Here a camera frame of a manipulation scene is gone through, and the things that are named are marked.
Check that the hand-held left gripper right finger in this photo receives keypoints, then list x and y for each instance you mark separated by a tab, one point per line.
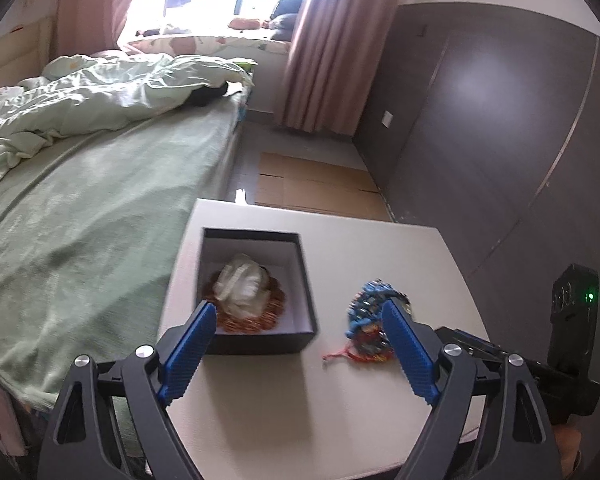
410	355

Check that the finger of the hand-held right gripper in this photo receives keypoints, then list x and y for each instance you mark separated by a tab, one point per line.
485	347

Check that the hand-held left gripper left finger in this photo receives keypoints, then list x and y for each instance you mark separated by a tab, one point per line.
190	350

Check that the blue beaded jewelry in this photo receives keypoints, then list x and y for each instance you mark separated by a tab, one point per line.
367	305

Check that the black jewelry box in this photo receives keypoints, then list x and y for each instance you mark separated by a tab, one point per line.
307	310

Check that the person's right hand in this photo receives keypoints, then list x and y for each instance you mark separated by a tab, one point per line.
567	452

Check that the crumpled white cloth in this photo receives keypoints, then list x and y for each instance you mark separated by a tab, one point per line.
242	285

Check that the bed with green sheet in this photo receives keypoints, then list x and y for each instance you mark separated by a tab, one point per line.
95	225

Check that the flattened cardboard sheets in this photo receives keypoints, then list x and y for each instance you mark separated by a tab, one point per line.
310	185

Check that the black item on bed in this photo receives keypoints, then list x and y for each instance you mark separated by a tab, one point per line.
207	96

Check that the light green quilt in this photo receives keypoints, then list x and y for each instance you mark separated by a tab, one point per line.
95	95

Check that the wide pink curtain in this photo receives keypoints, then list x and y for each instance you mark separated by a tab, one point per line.
330	60

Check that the floral window seat cushion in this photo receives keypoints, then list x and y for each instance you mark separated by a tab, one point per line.
205	41

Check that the orange plush item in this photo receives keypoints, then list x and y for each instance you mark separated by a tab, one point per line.
245	23

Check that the cream headboard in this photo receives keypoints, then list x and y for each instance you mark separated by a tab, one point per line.
20	55

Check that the dark blue pillow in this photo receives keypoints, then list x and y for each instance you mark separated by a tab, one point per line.
286	17

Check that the narrow pink curtain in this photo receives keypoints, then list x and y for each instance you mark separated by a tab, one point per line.
135	5

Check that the white wall socket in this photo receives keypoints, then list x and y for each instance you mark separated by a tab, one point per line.
387	119

